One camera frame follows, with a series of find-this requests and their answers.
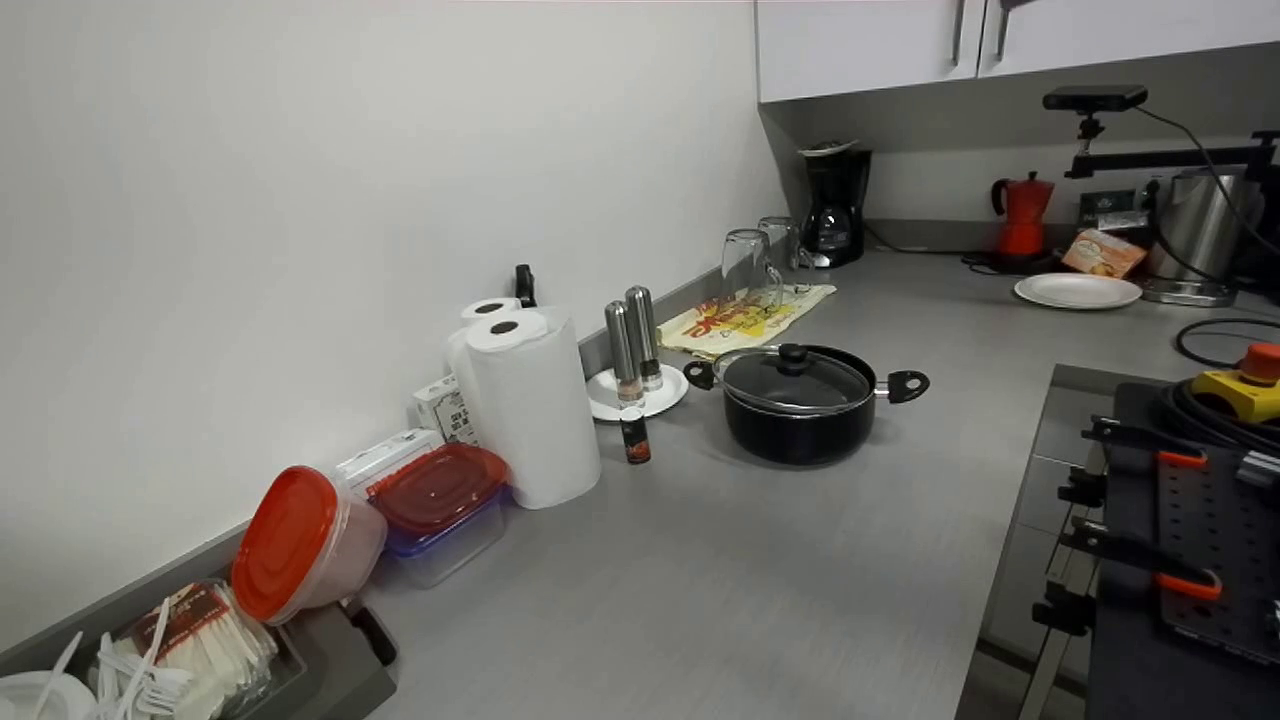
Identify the grey cutlery tray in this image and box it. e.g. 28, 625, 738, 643
0, 573, 400, 720

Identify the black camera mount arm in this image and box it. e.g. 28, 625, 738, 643
1061, 108, 1280, 184

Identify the steel electric kettle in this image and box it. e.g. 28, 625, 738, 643
1147, 166, 1269, 307

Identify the black orange bar clamp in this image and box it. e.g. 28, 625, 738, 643
1078, 411, 1212, 481
1061, 518, 1232, 608

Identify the yellow red printed dish towel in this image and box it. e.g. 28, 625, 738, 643
656, 279, 840, 360

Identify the white wall cabinet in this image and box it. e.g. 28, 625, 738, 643
751, 0, 1280, 108

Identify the packet of plastic cutlery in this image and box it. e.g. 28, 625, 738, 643
93, 582, 284, 720

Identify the steel spice grinder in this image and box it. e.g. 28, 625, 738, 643
622, 279, 664, 383
599, 298, 648, 400

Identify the upturned drinking glass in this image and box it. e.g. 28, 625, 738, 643
757, 213, 805, 276
718, 226, 776, 288

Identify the orange snack packet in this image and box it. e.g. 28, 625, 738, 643
1061, 226, 1150, 279

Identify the silver cabinet handle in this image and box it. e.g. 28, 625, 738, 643
981, 0, 1033, 71

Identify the black coffee maker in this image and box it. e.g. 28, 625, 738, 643
790, 141, 877, 276

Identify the white wall outlet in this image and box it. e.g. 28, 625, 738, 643
409, 375, 476, 444

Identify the black cooking pot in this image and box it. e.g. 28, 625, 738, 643
680, 340, 933, 468

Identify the flat container with red lid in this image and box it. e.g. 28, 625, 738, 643
365, 440, 517, 593

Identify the red moka pot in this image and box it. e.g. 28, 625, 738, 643
988, 170, 1057, 264

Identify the black stereo camera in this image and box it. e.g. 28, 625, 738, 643
1038, 85, 1150, 118

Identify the white flat box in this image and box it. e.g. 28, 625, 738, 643
333, 429, 445, 491

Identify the yellow emergency stop box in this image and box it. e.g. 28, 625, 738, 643
1186, 340, 1280, 429

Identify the small spice bottle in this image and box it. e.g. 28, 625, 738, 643
618, 416, 656, 468

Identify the glass pot lid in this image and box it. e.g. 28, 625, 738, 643
718, 340, 881, 423

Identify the black handled knife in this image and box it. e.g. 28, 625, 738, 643
334, 601, 400, 669

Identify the white dinner plate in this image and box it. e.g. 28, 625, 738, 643
1008, 268, 1147, 316

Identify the clear plastic bowl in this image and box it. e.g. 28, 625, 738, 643
0, 669, 102, 720

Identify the black cable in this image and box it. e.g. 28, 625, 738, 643
1172, 314, 1280, 368

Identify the white paper towel roll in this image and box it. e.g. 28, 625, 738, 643
446, 291, 522, 403
459, 307, 604, 514

